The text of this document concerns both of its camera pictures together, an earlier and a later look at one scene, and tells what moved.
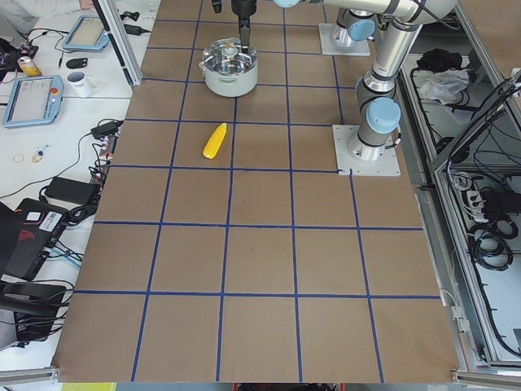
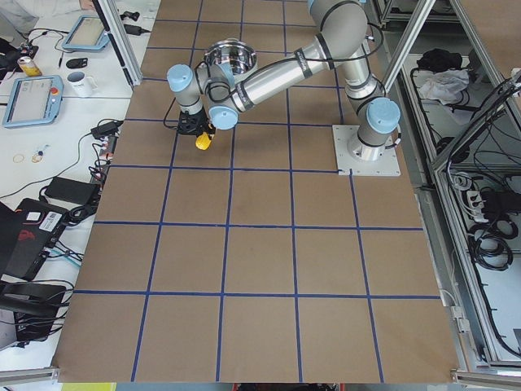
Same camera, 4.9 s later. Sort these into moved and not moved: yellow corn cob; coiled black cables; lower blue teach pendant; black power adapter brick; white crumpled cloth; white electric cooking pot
Moved: yellow corn cob; white electric cooking pot
Not moved: coiled black cables; lower blue teach pendant; white crumpled cloth; black power adapter brick
